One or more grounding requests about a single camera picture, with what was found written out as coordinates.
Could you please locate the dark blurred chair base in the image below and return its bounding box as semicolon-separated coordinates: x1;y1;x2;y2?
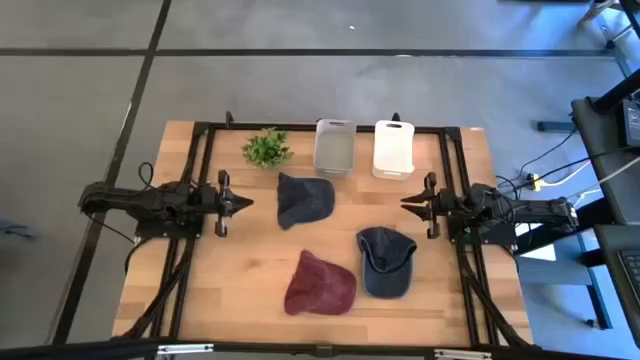
0;219;41;242

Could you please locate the maroon cap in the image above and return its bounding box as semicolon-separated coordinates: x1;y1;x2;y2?
283;249;358;317

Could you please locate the black device on desk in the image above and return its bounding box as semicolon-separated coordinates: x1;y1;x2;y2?
622;98;640;149

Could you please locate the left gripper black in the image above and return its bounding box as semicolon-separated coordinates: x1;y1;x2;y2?
197;169;255;238

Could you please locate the white plastic bin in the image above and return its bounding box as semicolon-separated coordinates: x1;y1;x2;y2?
371;119;416;181

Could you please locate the small green artificial plant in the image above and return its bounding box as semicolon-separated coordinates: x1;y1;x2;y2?
241;126;295;170

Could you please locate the black floor cable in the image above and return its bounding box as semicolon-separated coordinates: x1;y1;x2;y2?
494;127;640;194

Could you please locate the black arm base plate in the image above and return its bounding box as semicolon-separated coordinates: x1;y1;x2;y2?
449;222;519;247
134;219;204;240

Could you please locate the black aluminium table frame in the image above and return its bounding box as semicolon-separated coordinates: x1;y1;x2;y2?
112;110;536;351

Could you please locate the black desk foot bar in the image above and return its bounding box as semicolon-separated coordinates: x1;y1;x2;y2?
537;120;576;133

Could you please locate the grey desk base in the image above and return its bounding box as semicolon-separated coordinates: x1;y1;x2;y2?
517;232;614;331

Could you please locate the dark desk with keyboard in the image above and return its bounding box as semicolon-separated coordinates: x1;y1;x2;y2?
593;223;640;349

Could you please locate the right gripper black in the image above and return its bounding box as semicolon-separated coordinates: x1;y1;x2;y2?
399;172;469;240

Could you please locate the grey plastic bin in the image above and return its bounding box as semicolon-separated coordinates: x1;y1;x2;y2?
312;118;358;177

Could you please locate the silver metal bracket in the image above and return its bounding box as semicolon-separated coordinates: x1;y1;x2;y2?
157;342;215;356
433;348;494;360

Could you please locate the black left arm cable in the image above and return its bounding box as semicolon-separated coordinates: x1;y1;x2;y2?
137;160;157;190

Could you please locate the black camera rig bar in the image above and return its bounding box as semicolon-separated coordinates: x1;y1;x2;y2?
0;338;640;360

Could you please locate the metal chair base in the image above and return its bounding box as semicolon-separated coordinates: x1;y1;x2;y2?
579;0;640;76

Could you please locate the white floor cable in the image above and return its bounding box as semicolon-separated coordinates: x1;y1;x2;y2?
539;157;640;189

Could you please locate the black side desk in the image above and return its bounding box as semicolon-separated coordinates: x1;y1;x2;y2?
571;67;640;226

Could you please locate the dark blue stitched cap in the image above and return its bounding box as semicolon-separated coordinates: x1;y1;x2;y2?
355;226;418;300

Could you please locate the plain dark grey cap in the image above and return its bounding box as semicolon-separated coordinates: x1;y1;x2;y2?
276;172;336;231

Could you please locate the black keyboard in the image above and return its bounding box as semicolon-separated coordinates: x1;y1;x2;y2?
618;248;640;301

